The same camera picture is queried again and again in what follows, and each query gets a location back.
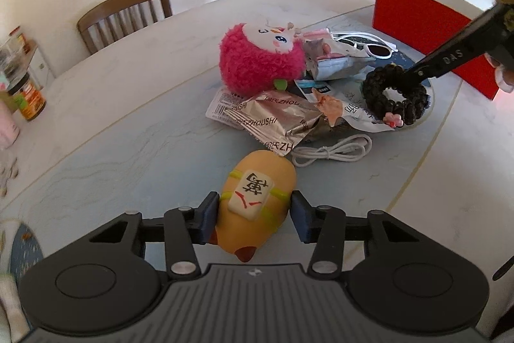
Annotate silver foil Zhoushi packet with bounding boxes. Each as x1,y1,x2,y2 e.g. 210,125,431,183
224,91,322,157

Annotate person's hand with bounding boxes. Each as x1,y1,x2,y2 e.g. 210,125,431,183
485,53,514,93

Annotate white low cabinet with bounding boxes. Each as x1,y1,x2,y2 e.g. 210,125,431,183
25,40,55,90

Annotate white frame sunglasses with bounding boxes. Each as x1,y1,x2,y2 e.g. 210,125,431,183
332,32,397,59

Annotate dark wooden bead bracelet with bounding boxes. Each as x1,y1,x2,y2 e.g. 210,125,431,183
361,62,431,127

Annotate pink cup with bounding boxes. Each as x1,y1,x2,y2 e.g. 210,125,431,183
0,101,20,150

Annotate white usb cable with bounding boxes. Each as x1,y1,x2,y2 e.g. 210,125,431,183
290,133,373,167

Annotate brown wooden chair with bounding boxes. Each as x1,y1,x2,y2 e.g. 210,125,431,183
77,0,173,55

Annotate yellow mahjong chick toy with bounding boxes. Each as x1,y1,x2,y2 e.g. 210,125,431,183
209,150,296,263

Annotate pink plush owl toy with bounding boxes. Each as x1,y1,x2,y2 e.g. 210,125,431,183
219,23,306,97

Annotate red cardboard box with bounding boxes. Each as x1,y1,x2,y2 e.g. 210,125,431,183
371,0,501,101

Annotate jar with orange label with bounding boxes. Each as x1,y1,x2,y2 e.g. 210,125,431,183
8,73,46,121

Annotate white grey snack pouch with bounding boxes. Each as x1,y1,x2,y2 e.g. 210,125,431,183
301,29,376,81

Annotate white barcode tag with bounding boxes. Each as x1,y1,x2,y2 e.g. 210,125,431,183
206,86,246,131

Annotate blue white chicken-feet packet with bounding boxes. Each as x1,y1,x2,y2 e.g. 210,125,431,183
295,79,404,133

